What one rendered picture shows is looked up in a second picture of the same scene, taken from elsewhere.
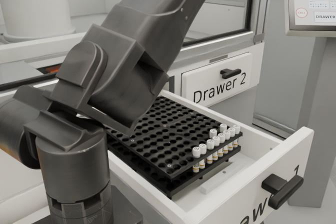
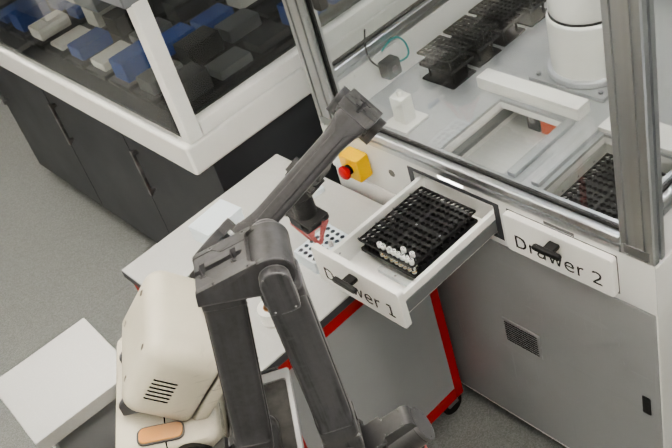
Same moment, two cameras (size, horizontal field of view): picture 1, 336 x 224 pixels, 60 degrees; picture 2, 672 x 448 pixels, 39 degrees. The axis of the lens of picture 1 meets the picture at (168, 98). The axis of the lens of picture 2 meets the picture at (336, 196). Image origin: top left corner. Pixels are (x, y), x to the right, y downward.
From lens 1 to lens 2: 217 cm
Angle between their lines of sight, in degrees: 83
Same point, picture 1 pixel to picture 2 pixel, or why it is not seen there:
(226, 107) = (587, 293)
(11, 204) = (388, 195)
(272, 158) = (358, 271)
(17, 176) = (389, 182)
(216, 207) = (320, 251)
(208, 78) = (533, 236)
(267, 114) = not seen: outside the picture
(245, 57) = (594, 256)
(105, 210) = (297, 211)
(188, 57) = (513, 200)
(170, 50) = not seen: hidden behind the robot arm
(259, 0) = (627, 206)
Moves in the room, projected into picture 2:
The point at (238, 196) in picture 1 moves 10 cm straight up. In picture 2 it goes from (333, 261) to (322, 230)
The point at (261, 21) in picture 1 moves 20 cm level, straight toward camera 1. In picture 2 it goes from (637, 235) to (535, 233)
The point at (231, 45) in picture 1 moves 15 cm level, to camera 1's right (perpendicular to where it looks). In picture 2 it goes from (578, 228) to (594, 277)
